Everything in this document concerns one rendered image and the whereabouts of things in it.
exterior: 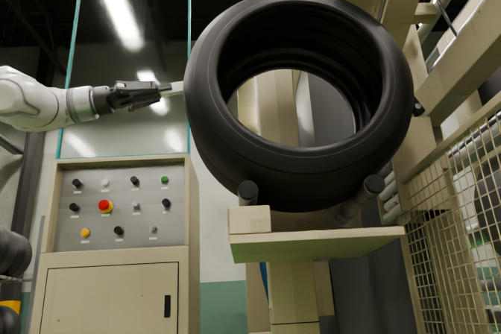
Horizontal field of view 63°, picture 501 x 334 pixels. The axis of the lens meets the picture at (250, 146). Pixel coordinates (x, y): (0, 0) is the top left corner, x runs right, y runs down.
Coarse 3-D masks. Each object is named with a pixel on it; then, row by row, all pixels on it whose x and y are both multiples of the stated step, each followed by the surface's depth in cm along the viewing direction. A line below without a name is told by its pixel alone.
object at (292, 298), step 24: (264, 72) 144; (288, 72) 144; (264, 96) 140; (288, 96) 141; (264, 120) 137; (288, 120) 137; (288, 144) 134; (288, 264) 120; (312, 264) 120; (288, 288) 117; (312, 288) 117; (288, 312) 115; (312, 312) 115
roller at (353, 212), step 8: (368, 176) 91; (376, 176) 91; (368, 184) 90; (376, 184) 90; (384, 184) 91; (360, 192) 95; (368, 192) 91; (376, 192) 90; (352, 200) 102; (360, 200) 97; (368, 200) 95; (344, 208) 110; (352, 208) 105; (360, 208) 102; (336, 216) 119; (344, 216) 113; (352, 216) 111
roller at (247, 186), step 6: (246, 180) 91; (240, 186) 90; (246, 186) 90; (252, 186) 90; (240, 192) 89; (246, 192) 89; (252, 192) 89; (240, 198) 91; (246, 198) 89; (252, 198) 89; (240, 204) 96; (246, 204) 93; (252, 204) 94
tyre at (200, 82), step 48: (288, 0) 106; (336, 0) 106; (192, 48) 105; (240, 48) 128; (288, 48) 132; (336, 48) 128; (384, 48) 100; (192, 96) 97; (384, 96) 95; (240, 144) 91; (336, 144) 90; (384, 144) 93; (288, 192) 93; (336, 192) 94
